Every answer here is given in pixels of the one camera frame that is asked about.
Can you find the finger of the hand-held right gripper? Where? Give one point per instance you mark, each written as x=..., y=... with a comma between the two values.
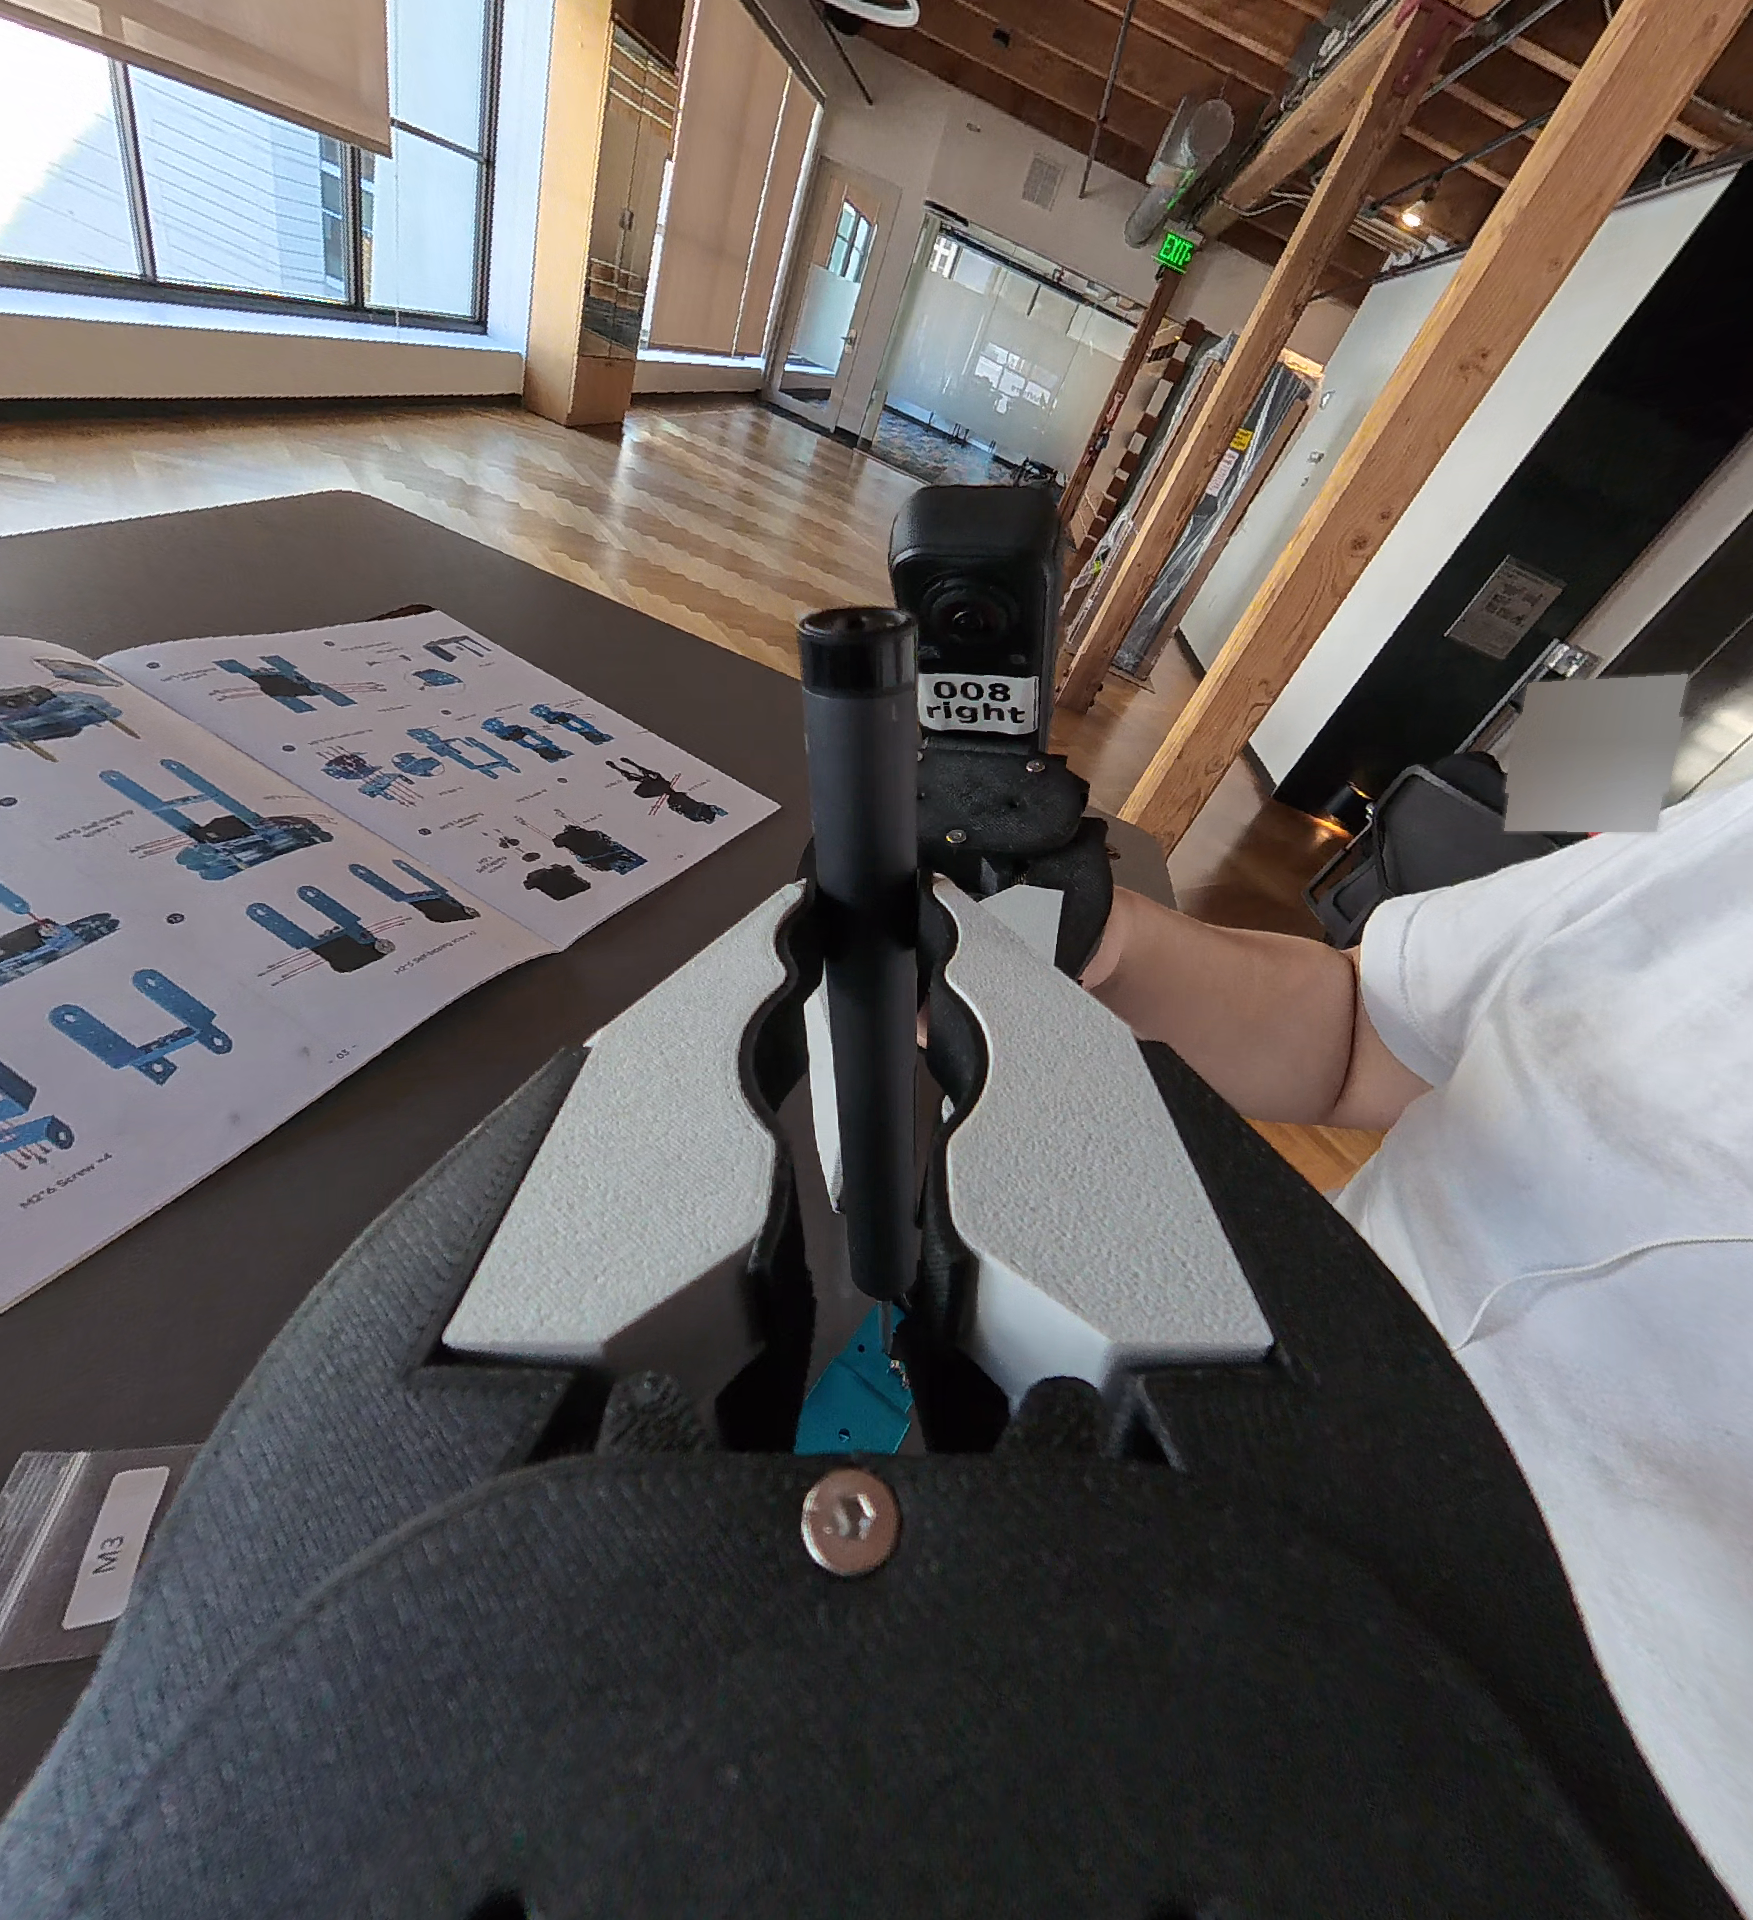
x=1041, y=922
x=822, y=1079

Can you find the frosted glass partition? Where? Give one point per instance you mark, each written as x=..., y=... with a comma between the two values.
x=1012, y=345

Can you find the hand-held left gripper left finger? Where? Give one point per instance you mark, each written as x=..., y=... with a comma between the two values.
x=605, y=1156

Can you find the green exit sign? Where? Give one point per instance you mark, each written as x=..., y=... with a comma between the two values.
x=1177, y=253

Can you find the person's right forearm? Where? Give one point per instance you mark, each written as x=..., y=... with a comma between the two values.
x=1238, y=1005

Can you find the open instruction booklet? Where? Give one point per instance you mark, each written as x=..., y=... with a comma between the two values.
x=291, y=899

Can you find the black storage case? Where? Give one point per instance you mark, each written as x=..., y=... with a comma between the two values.
x=1417, y=856

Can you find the thick wooden post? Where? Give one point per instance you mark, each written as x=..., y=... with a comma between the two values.
x=1448, y=449

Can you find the thin wooden post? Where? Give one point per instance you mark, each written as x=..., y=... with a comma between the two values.
x=1251, y=390

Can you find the dark grey desk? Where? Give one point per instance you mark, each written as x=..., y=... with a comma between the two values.
x=366, y=554

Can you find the beige roller blind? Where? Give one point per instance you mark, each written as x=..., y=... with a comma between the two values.
x=217, y=60

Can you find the stack of leaning panels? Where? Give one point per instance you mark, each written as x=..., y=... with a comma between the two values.
x=1190, y=480

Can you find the large window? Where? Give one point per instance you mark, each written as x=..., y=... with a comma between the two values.
x=246, y=195

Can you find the clear M3 screw bag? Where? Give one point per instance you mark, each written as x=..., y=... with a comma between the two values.
x=6, y=1560

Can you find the silver ceiling duct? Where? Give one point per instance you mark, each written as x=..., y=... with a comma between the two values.
x=1199, y=144

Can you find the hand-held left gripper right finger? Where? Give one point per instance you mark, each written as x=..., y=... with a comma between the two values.
x=1103, y=1169

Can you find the glass door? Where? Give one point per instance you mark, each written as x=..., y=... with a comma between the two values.
x=839, y=301

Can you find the blue metal bracket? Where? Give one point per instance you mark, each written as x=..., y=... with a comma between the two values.
x=845, y=1396

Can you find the person in white shirt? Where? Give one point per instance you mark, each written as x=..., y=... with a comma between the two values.
x=1611, y=1274

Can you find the wall notice paper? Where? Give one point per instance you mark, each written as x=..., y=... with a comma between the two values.
x=1505, y=604

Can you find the dark grey electric screwdriver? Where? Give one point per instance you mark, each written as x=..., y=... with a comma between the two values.
x=863, y=899

